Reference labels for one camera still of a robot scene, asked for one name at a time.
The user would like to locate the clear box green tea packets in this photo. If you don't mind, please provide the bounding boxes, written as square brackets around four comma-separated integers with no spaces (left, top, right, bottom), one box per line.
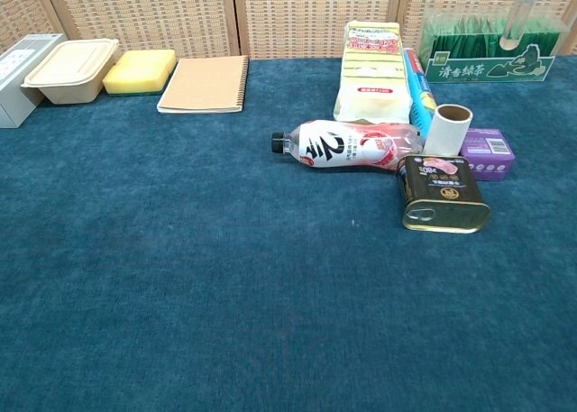
[417,8,568,84]

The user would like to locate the grey power strip box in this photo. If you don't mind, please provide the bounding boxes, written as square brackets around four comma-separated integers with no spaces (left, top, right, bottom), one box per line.
[0,32,67,129]

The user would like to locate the yellow sponge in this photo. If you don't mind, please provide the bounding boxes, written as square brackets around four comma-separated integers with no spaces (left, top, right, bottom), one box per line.
[102,61,171,98]
[115,49,178,78]

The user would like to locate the blue cling wrap box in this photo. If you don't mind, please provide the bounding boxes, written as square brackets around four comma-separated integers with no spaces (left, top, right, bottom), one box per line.
[402,47,439,142]

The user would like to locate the black gold luncheon meat can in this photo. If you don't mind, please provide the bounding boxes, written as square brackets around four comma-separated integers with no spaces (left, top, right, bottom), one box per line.
[395,153,491,234]

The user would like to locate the clear test tube white cap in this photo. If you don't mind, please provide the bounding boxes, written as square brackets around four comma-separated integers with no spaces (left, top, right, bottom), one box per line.
[499,0,546,52]

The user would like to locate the plastic drink bottle black cap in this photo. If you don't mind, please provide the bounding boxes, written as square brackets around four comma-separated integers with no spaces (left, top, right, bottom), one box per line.
[270,119,425,174]

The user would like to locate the small purple box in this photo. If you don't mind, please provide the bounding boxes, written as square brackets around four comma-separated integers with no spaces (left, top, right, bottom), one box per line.
[459,127,517,182]

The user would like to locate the kraft spiral notebook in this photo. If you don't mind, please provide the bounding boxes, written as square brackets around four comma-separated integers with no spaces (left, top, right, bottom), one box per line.
[156,54,251,114]

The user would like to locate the white paper roll cardboard core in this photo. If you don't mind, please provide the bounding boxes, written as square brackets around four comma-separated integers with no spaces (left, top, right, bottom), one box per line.
[422,104,474,159]

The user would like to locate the beige lidded food container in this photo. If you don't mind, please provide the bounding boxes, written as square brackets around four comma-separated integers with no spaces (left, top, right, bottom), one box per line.
[20,38,121,105]

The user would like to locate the yellow sponge multipack bag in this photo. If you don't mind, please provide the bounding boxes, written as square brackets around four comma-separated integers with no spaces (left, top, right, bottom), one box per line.
[332,20,414,124]

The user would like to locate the woven rattan folding screen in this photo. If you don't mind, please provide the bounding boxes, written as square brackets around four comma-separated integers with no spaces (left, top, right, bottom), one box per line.
[0,0,577,60]

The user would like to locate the blue table cloth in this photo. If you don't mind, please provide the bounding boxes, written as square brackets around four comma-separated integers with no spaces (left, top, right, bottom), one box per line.
[0,55,577,412]

